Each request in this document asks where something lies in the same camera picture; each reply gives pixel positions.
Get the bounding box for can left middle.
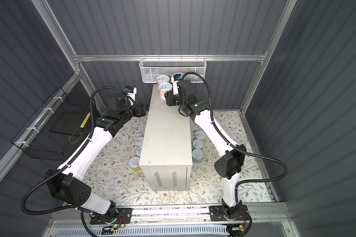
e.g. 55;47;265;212
135;146;142;157

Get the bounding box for teal label can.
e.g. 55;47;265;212
192;149;204;164

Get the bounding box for black wire wall basket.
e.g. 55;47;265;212
12;84;91;162

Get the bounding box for pink label can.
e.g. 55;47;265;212
158;83;173;100
156;75;170;86

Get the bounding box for yellow marker pen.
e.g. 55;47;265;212
80;112;91;128

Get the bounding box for white wire mesh basket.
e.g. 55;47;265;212
139;58;207;83

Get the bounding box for can left rear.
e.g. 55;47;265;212
134;137;144;147

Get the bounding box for yellow label can left front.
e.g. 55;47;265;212
129;156;141;172

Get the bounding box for left black corrugated cable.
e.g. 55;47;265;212
20;86;134;237

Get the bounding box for yellow can right rear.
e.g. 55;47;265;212
195;130;206;140

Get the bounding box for right black corrugated cable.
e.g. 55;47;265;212
180;71;288;237

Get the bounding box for black corrugated cable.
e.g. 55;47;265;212
20;86;134;237
180;71;288;237

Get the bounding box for floral patterned mat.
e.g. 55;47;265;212
83;111;273;206

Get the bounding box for white metal cabinet counter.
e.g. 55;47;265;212
139;85;193;191

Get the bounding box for tubes in white basket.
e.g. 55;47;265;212
185;74;202;83

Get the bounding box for pink label can front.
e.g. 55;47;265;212
156;75;170;86

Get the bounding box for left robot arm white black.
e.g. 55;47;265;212
45;98;148;223

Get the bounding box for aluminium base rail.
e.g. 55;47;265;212
43;202;300;237

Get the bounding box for can right middle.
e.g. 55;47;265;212
192;139;204;150

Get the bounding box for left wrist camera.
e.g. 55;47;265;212
124;86;137;104

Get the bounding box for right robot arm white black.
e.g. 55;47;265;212
165;80;246;220

